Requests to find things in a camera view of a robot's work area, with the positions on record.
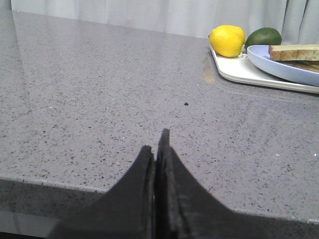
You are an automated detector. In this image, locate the green lime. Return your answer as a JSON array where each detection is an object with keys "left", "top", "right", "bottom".
[{"left": 245, "top": 27, "right": 282, "bottom": 50}]

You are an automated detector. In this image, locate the white curtain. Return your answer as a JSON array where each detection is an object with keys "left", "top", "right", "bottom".
[{"left": 10, "top": 0, "right": 319, "bottom": 44}]

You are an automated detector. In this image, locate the white bear tray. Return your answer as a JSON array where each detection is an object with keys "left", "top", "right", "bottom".
[{"left": 210, "top": 48, "right": 319, "bottom": 94}]

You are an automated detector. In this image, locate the light blue plate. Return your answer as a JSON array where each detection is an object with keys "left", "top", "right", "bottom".
[{"left": 247, "top": 45, "right": 319, "bottom": 87}]

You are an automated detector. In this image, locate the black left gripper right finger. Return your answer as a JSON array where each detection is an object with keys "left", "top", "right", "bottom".
[{"left": 155, "top": 129, "right": 319, "bottom": 239}]

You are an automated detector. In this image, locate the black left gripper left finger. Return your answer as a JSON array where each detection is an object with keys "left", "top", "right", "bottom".
[{"left": 48, "top": 146, "right": 155, "bottom": 239}]

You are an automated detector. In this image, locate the front yellow lemon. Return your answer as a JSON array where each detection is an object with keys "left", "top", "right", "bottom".
[{"left": 209, "top": 25, "right": 246, "bottom": 58}]

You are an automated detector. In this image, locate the bread slice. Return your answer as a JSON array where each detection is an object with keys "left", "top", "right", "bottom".
[
  {"left": 280, "top": 60, "right": 319, "bottom": 72},
  {"left": 268, "top": 44, "right": 319, "bottom": 61}
]

